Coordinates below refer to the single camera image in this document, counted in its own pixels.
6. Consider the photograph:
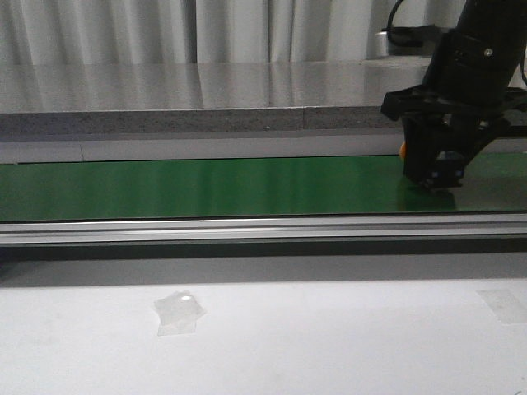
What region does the grey speckled stone counter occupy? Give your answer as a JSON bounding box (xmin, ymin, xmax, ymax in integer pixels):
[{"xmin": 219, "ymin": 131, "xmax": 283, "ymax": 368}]
[{"xmin": 1, "ymin": 57, "xmax": 427, "ymax": 164}]

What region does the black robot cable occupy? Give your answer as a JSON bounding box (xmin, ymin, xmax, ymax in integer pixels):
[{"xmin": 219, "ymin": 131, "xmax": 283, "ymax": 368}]
[{"xmin": 380, "ymin": 0, "xmax": 452, "ymax": 49}]

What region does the flat clear tape strip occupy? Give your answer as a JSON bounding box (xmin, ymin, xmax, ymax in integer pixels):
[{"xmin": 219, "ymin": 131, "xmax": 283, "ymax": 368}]
[{"xmin": 477, "ymin": 290, "xmax": 527, "ymax": 325}]

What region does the green conveyor belt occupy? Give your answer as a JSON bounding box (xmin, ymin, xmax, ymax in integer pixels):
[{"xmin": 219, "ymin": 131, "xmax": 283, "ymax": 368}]
[{"xmin": 1, "ymin": 153, "xmax": 526, "ymax": 222}]

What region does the crumpled clear tape patch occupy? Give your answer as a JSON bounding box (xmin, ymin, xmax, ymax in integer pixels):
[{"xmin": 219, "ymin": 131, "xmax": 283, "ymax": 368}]
[{"xmin": 153, "ymin": 290, "xmax": 206, "ymax": 337}]

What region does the aluminium conveyor side rail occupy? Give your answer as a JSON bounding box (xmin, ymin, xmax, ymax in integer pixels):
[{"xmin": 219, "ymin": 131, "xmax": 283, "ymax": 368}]
[{"xmin": 1, "ymin": 213, "xmax": 526, "ymax": 246}]

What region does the white pleated curtain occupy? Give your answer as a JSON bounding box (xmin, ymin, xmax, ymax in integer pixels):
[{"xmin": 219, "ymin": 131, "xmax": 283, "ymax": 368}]
[{"xmin": 1, "ymin": 1, "xmax": 464, "ymax": 66}]

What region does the yellow emergency push button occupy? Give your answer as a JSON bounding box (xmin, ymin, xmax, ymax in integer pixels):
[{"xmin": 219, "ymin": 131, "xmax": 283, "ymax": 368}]
[{"xmin": 399, "ymin": 142, "xmax": 464, "ymax": 189}]

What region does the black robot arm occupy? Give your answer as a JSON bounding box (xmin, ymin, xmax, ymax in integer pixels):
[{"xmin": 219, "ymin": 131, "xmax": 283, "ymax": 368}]
[{"xmin": 380, "ymin": 1, "xmax": 526, "ymax": 188}]

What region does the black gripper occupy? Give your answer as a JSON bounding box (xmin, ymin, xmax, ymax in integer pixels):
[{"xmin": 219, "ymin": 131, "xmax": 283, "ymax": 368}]
[{"xmin": 381, "ymin": 28, "xmax": 526, "ymax": 188}]

